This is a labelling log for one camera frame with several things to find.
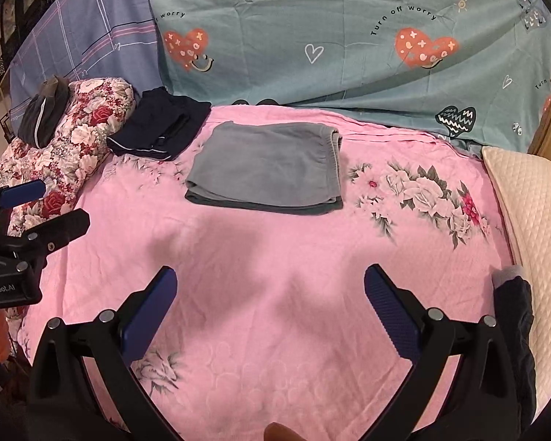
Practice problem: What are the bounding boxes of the navy folded pants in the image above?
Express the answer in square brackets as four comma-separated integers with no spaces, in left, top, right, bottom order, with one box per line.
[106,87,212,161]

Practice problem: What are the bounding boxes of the dark navy garment at edge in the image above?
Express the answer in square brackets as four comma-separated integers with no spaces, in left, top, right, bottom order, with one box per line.
[491,265,537,434]

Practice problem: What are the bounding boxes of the blue plaid pillow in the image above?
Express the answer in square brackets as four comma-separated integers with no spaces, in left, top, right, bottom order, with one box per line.
[8,0,162,129]

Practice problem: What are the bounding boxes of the cream quilted cushion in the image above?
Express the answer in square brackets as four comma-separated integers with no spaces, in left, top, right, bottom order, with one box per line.
[482,146,551,412]

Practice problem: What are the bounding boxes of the teal heart-print pillow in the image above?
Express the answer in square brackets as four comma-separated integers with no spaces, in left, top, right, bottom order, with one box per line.
[150,0,551,152]

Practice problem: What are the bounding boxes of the red floral quilt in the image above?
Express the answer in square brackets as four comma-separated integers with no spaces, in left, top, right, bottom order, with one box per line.
[0,78,135,236]

